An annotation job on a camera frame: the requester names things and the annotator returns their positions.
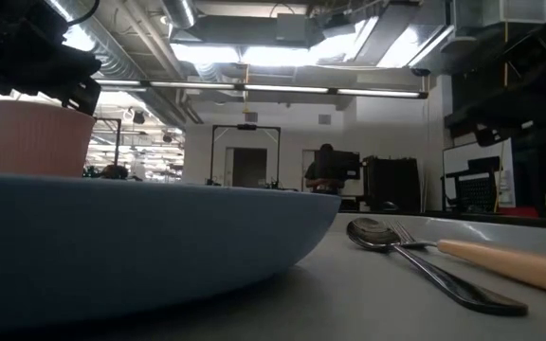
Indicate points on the pink ribbed cup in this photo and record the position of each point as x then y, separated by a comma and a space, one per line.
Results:
36, 142

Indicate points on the dark metal spoon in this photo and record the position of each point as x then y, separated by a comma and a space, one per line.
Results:
372, 234

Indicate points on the blue plate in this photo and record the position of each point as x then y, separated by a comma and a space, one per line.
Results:
112, 246

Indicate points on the whiteboard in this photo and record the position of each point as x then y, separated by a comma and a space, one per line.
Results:
467, 154

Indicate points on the black mesh cart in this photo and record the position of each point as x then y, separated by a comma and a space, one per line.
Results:
477, 189

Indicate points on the black cabinet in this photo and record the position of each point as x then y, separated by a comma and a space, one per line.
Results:
391, 184

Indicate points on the red box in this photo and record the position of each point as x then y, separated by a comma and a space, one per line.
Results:
519, 211

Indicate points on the black monitor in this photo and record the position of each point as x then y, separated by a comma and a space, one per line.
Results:
341, 165

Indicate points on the grey doorway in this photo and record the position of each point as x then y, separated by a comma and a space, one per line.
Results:
249, 168

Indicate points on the long ceiling light bar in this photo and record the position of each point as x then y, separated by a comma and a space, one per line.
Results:
282, 88

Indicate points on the black gantry frame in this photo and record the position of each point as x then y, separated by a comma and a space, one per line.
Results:
246, 127
118, 137

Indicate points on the black dome camera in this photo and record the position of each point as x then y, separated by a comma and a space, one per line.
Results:
421, 72

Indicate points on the silver round air duct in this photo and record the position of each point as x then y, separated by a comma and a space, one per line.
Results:
180, 12

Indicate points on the grey square wall vent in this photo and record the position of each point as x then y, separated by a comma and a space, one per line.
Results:
324, 119
250, 117

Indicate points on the grey rectangular air duct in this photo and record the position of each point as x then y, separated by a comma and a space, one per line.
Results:
254, 30

